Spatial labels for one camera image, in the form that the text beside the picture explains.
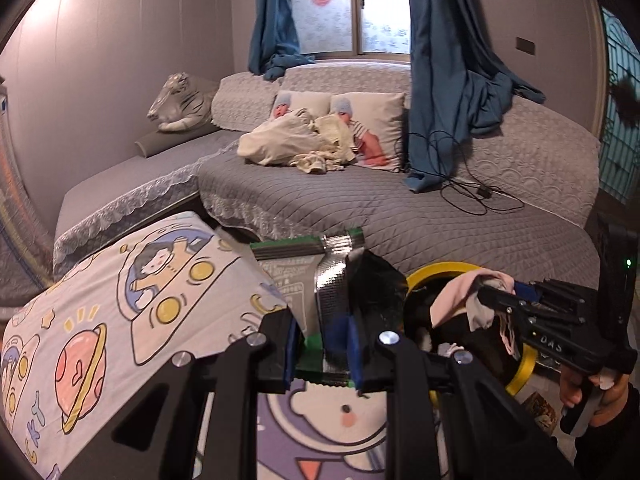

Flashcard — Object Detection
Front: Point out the yellow rimmed black trash bin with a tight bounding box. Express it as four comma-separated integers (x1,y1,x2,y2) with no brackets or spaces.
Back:
402,260,541,401

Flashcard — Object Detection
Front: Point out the cream blanket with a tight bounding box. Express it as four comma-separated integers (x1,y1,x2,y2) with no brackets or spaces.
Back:
236,108,326,176

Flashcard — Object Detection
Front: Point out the striped patterned sheet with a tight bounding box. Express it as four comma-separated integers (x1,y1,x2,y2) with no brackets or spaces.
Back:
0,80,36,306

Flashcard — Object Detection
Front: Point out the person's right hand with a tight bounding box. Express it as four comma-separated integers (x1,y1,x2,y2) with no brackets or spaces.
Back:
559,367,640,427

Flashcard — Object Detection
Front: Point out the black power adapter cable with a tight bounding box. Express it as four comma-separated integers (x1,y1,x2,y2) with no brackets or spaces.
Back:
394,131,526,216

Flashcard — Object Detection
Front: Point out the cartoon printed blanket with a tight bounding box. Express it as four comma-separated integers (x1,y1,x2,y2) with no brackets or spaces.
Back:
0,210,401,480

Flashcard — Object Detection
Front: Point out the white lace sofa cover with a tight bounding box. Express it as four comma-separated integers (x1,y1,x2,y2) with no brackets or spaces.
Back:
467,94,602,228
210,72,287,133

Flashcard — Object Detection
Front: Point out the pale yellow cloth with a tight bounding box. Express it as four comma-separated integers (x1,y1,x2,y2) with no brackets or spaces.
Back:
312,114,360,173

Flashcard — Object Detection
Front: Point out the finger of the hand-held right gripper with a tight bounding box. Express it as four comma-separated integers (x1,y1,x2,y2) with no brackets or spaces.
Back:
476,283,532,347
514,279,587,324

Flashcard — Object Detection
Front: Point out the person's right forearm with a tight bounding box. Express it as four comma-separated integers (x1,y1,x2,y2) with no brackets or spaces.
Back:
572,412,640,480

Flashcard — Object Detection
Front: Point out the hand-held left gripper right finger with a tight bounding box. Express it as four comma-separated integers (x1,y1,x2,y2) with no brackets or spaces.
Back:
345,305,576,480

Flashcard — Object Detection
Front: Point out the blue curtain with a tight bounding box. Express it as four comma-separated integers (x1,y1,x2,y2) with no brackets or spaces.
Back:
248,0,317,82
402,0,546,193

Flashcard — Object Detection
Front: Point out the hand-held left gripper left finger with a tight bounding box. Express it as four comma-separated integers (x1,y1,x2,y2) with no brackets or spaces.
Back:
60,307,306,480

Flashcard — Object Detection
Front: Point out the baby print pillow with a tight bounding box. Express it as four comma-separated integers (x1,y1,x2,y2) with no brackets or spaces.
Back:
270,91,333,121
329,91,407,173

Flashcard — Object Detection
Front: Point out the grey bolster pillow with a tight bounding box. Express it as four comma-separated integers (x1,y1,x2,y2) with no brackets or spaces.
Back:
136,125,223,158

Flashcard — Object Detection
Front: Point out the green patterned glass door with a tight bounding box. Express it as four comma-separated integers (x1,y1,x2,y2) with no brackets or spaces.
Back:
597,5,640,206

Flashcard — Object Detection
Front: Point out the green silver foil packet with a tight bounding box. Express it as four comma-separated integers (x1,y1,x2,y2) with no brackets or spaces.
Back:
249,227,407,388

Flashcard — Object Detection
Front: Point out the white tiger plush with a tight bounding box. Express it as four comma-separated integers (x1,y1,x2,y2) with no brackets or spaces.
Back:
146,72,221,133

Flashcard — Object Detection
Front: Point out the pink cloth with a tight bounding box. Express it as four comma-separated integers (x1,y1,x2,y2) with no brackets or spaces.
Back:
430,267,521,361

